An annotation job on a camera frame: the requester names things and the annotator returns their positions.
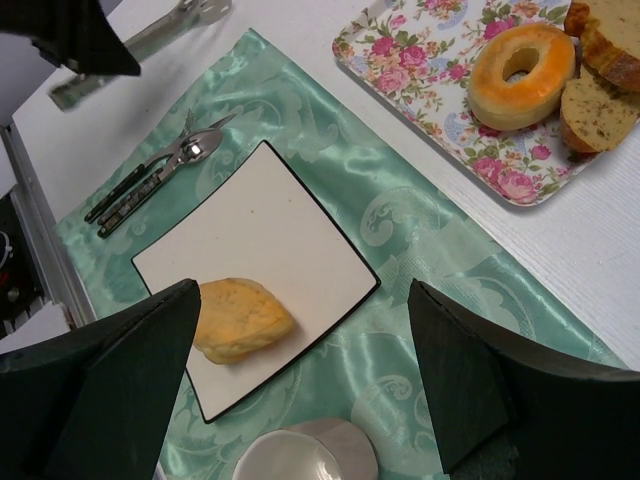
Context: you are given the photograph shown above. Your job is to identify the square white plate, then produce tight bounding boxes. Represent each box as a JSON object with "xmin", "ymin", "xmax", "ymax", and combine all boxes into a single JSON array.
[{"xmin": 132, "ymin": 141, "xmax": 381, "ymax": 423}]

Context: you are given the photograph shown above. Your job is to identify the upper brown bread slice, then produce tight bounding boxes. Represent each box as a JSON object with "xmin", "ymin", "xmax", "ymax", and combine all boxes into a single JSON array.
[{"xmin": 564, "ymin": 0, "xmax": 639, "ymax": 92}]

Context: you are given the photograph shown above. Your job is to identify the orange ring donut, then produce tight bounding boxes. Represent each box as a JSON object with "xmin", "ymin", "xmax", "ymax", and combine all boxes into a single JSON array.
[{"xmin": 468, "ymin": 23, "xmax": 576, "ymax": 131}]

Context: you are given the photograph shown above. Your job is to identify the long yellow bread loaf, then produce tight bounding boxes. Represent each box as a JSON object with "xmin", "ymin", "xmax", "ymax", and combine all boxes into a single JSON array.
[{"xmin": 193, "ymin": 278, "xmax": 296, "ymax": 365}]

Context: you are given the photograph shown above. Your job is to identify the pink mug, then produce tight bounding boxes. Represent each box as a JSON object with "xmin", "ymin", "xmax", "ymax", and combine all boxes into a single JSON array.
[{"xmin": 232, "ymin": 418, "xmax": 379, "ymax": 480}]

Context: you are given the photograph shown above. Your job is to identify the green satin placemat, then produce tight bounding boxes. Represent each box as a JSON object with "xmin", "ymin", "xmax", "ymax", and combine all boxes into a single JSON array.
[{"xmin": 56, "ymin": 30, "xmax": 620, "ymax": 479}]

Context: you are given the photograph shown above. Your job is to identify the brown bread slice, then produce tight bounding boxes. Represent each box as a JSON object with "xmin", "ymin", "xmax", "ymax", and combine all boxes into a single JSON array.
[
  {"xmin": 564, "ymin": 0, "xmax": 639, "ymax": 92},
  {"xmin": 560, "ymin": 64, "xmax": 639, "ymax": 154}
]

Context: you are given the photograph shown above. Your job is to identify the lower brown bread slice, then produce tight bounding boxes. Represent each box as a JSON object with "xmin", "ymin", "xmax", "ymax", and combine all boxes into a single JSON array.
[{"xmin": 560, "ymin": 64, "xmax": 639, "ymax": 154}]

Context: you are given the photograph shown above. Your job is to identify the metal serving tongs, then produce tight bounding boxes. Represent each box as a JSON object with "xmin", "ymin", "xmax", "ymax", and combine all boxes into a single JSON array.
[{"xmin": 48, "ymin": 0, "xmax": 232, "ymax": 111}]

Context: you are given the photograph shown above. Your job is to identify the fork with patterned handle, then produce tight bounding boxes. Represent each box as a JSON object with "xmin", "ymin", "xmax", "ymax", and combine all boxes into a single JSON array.
[{"xmin": 84, "ymin": 110, "xmax": 236, "ymax": 238}]

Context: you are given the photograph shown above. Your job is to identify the floral rectangular tray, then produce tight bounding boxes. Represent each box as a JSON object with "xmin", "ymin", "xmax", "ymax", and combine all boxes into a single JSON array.
[{"xmin": 331, "ymin": 0, "xmax": 640, "ymax": 208}]

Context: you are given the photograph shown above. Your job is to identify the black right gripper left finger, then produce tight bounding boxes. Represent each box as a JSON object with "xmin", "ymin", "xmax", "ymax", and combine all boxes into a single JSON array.
[{"xmin": 1, "ymin": 279, "xmax": 201, "ymax": 479}]

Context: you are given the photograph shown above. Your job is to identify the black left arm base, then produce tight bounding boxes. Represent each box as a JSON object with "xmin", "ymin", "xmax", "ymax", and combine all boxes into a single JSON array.
[{"xmin": 0, "ymin": 194, "xmax": 46, "ymax": 338}]

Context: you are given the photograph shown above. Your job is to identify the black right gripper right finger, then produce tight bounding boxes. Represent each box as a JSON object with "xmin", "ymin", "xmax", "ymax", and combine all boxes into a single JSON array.
[{"xmin": 408, "ymin": 281, "xmax": 639, "ymax": 479}]

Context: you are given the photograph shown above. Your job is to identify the aluminium frame rail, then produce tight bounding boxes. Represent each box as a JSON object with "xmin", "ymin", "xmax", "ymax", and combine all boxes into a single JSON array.
[{"xmin": 1, "ymin": 124, "xmax": 96, "ymax": 328}]

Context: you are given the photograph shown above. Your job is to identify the spoon with patterned handle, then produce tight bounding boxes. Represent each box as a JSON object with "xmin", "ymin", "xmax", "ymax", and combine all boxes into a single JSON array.
[{"xmin": 97, "ymin": 129, "xmax": 223, "ymax": 239}]

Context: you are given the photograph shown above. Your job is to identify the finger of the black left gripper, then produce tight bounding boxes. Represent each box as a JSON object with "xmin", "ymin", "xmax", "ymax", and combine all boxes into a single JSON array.
[{"xmin": 1, "ymin": 0, "xmax": 141, "ymax": 76}]

